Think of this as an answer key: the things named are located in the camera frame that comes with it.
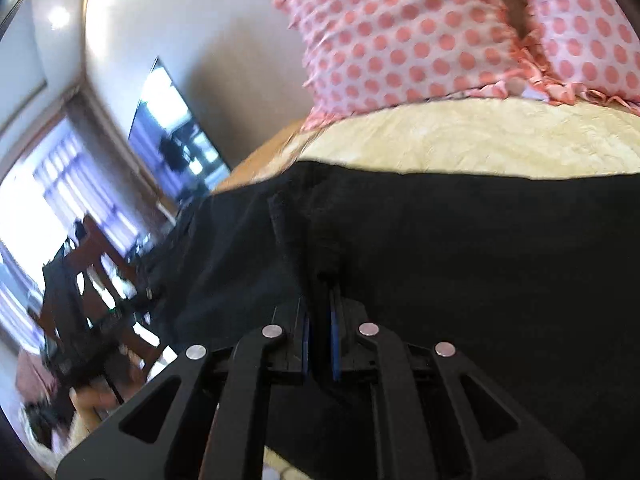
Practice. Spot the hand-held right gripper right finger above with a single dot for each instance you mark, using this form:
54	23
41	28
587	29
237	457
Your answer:
335	347

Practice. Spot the pink polka dot pillow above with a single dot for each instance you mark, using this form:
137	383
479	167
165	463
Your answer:
585	25
395	35

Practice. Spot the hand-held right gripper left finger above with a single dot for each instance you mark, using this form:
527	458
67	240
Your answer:
303	347

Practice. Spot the wall-mounted television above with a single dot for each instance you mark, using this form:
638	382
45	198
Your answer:
172	130

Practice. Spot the wooden chair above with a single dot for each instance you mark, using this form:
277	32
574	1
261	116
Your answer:
100	280

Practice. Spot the window curtain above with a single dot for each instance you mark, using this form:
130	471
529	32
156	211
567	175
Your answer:
90	185

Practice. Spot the black pants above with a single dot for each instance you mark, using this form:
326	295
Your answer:
450	240

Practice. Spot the cream quilted bed cover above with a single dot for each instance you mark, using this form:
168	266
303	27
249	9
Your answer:
480	135

